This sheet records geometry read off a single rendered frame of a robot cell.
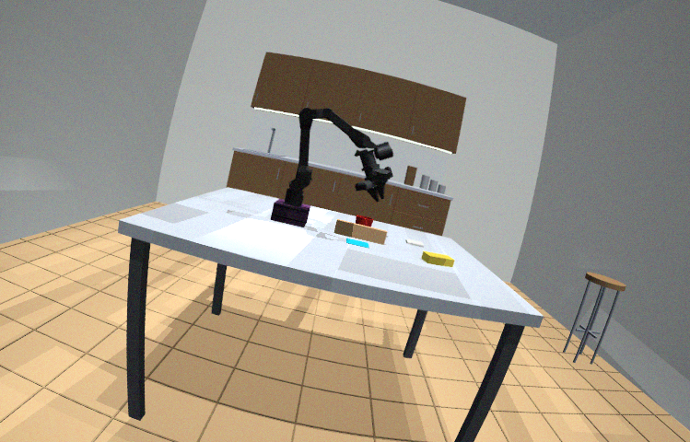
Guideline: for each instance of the tan long rectangular bar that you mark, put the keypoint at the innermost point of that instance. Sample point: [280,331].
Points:
[354,230]

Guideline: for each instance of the yellow flat block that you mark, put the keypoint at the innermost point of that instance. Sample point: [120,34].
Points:
[438,259]

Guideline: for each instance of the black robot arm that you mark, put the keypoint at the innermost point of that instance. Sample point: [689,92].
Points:
[381,151]

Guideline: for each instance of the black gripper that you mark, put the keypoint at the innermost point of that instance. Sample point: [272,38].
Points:
[373,187]

